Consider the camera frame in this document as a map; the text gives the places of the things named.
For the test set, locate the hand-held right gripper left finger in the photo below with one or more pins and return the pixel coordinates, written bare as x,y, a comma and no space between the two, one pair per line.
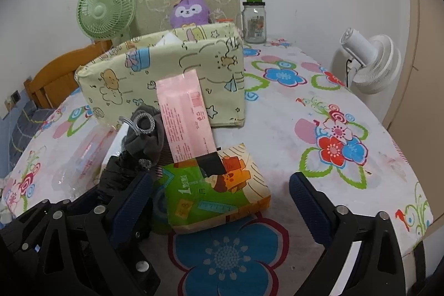
133,202

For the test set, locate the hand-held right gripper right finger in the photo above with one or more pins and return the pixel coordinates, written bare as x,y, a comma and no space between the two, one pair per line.
310,209

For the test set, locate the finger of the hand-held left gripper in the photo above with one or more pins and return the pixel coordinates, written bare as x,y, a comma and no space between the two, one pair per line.
142,264
27,230

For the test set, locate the clear plastic packet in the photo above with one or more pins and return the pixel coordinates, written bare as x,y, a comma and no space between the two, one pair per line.
83,157

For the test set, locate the colourful cartoon tissue pack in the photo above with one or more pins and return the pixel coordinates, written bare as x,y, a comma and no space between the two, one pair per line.
222,192

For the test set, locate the pink tissue pack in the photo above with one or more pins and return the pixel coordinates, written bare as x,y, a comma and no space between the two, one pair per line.
184,108

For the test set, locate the yellow printed fabric storage box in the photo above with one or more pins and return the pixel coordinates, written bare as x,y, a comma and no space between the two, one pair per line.
194,56

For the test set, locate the floral tablecloth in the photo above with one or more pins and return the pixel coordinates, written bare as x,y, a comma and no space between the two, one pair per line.
277,115

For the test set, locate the blue plaid bedding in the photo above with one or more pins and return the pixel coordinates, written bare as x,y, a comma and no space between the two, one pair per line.
27,126

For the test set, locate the white clip fan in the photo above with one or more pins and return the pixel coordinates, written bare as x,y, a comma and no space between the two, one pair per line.
374,60

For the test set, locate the beige door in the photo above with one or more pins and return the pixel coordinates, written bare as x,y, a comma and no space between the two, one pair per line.
416,56

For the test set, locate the green desk fan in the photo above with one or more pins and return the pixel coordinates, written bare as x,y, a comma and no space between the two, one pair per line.
104,10

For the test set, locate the purple plush toy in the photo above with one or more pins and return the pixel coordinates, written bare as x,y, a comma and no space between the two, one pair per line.
189,11

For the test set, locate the cotton swab jar orange lid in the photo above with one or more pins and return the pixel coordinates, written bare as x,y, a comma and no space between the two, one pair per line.
223,20

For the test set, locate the wall socket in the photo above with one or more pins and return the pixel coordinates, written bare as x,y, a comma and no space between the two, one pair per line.
15,97

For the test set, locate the beige printed wall board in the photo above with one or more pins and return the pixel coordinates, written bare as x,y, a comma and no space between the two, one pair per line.
159,1

